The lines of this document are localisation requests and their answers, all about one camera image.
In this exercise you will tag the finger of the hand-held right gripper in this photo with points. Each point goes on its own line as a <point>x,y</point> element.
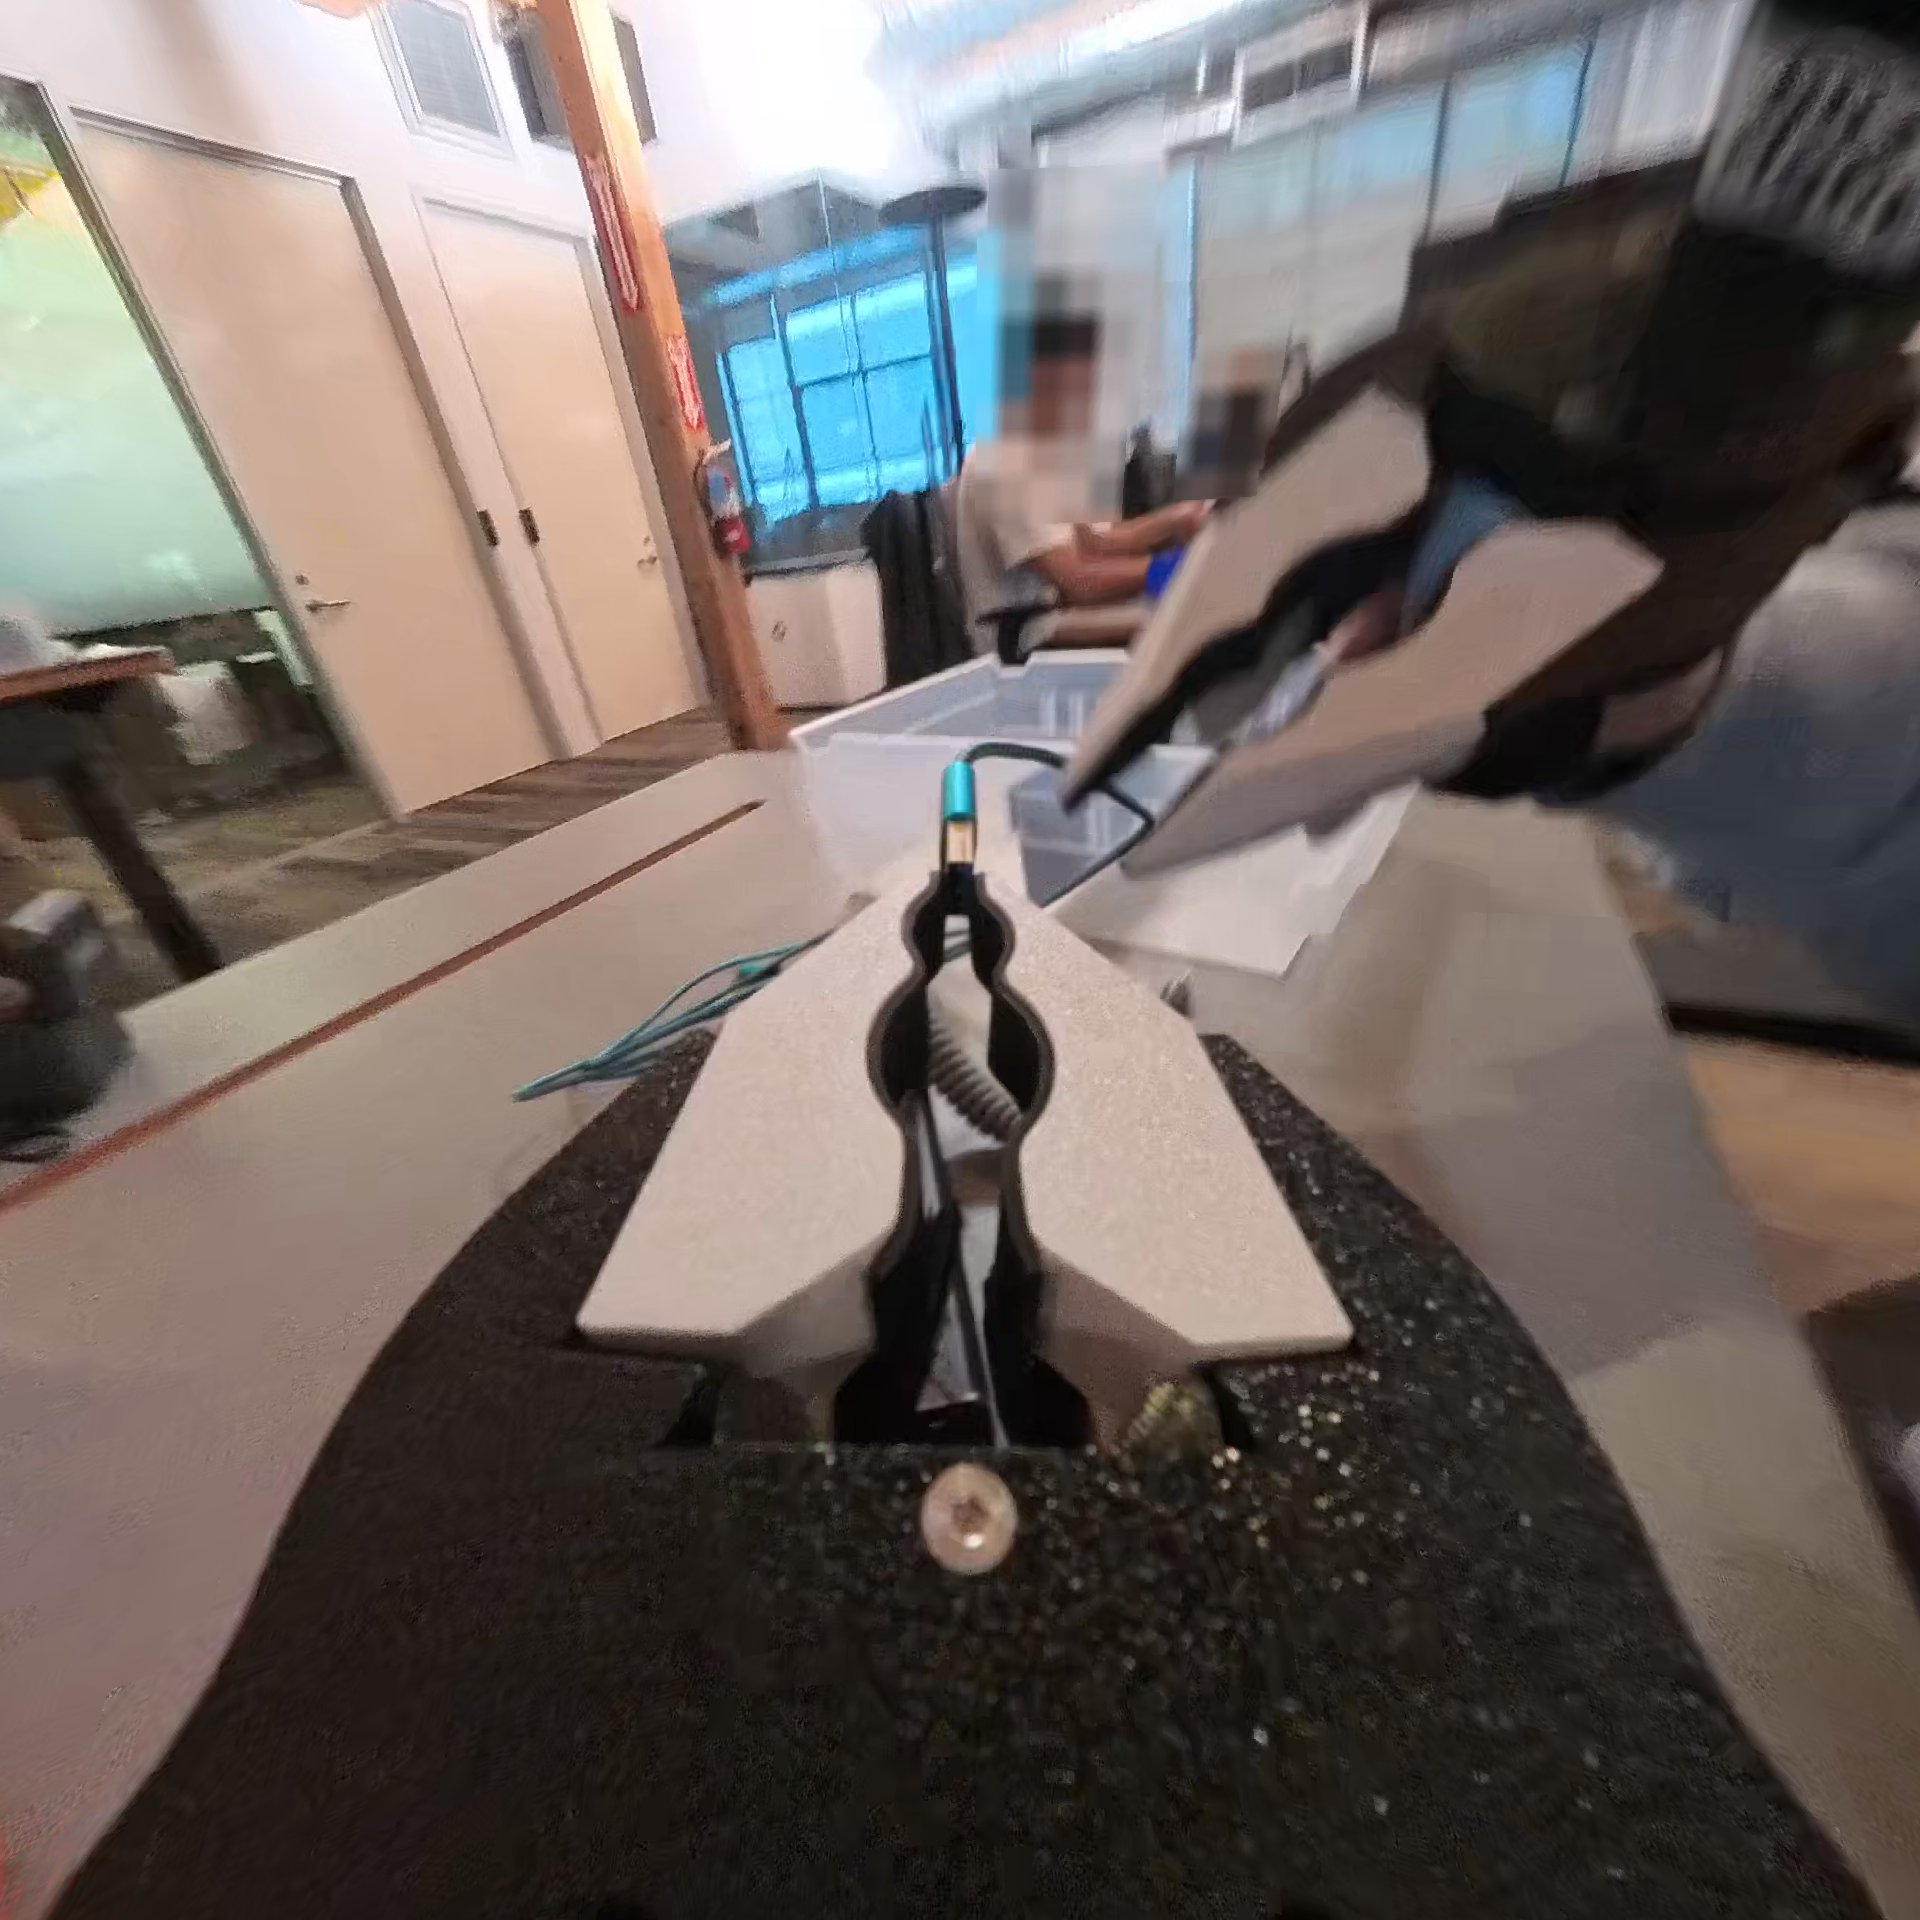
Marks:
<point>1275,524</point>
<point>1425,691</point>

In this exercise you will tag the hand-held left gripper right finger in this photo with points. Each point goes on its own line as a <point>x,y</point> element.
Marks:
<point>1184,1201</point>

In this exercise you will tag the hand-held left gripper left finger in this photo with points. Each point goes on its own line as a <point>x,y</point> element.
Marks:
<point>751,1185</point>

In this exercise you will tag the dark jacket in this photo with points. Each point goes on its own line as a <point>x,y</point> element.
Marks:
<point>915,601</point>

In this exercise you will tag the small clear plastic container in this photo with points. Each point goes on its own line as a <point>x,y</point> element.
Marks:
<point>1080,841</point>

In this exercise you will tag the large clear plastic bin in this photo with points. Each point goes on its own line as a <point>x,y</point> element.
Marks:
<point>886,781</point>

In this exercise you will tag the black floor lamp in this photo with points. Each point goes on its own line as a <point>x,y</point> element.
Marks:
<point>938,212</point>

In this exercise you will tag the white cabinet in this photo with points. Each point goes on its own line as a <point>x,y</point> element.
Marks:
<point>819,629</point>

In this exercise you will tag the red fire extinguisher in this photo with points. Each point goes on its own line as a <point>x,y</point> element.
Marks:
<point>728,510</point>

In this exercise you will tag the white double door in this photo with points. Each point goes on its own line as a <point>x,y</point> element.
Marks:
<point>570,451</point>

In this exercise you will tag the black device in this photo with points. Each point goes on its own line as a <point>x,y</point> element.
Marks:
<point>60,1021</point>

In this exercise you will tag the dark wooden table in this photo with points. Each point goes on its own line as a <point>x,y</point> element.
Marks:
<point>89,706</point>

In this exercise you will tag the wooden post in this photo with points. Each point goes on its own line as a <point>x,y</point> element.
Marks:
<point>660,375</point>

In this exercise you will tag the wall vent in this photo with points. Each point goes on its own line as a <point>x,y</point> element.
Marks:
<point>442,67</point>

